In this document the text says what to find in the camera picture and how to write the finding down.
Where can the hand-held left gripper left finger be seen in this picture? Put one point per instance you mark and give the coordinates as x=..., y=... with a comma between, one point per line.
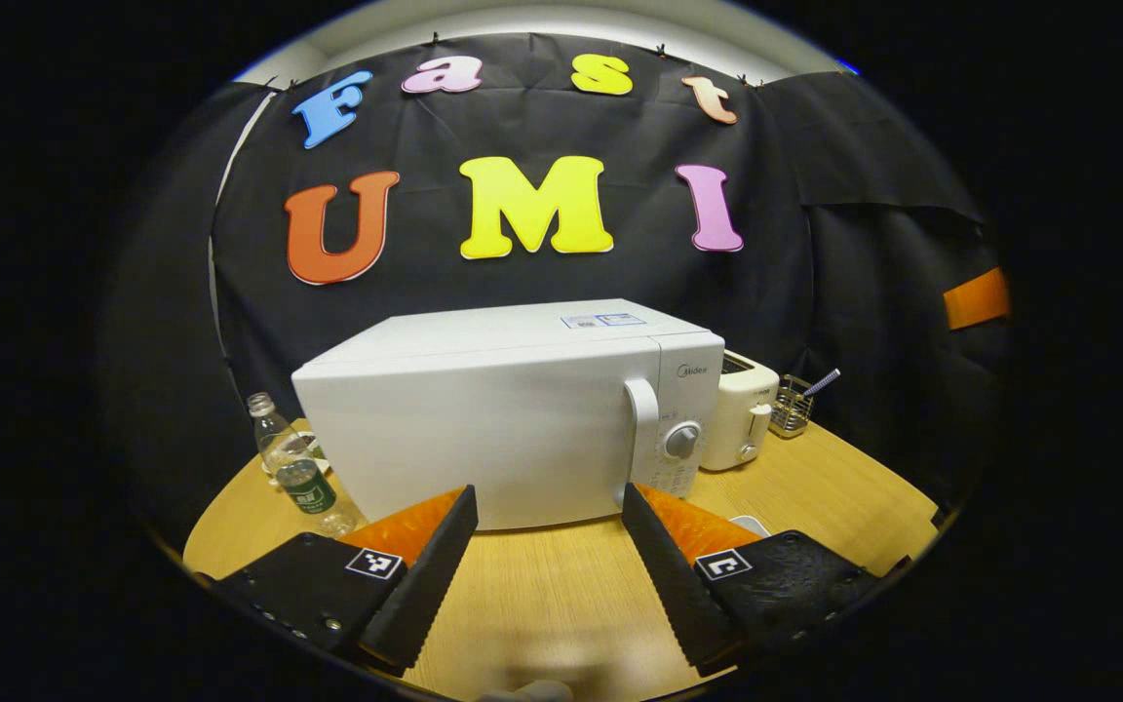
x=425, y=585

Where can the striped straw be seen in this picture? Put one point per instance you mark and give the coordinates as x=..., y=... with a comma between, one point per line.
x=820, y=382

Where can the cream toaster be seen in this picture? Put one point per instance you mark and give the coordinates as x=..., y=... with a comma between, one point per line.
x=742, y=409

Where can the white rectangular plate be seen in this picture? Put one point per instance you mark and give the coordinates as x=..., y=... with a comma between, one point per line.
x=752, y=525

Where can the white microwave oven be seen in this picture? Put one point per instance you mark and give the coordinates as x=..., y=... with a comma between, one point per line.
x=484, y=429

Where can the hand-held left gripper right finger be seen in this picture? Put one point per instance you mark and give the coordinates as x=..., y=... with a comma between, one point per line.
x=669, y=585

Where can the clear plastic water bottle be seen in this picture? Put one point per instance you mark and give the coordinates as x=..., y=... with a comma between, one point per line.
x=293, y=468

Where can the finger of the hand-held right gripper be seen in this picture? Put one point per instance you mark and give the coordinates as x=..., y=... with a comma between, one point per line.
x=976, y=297

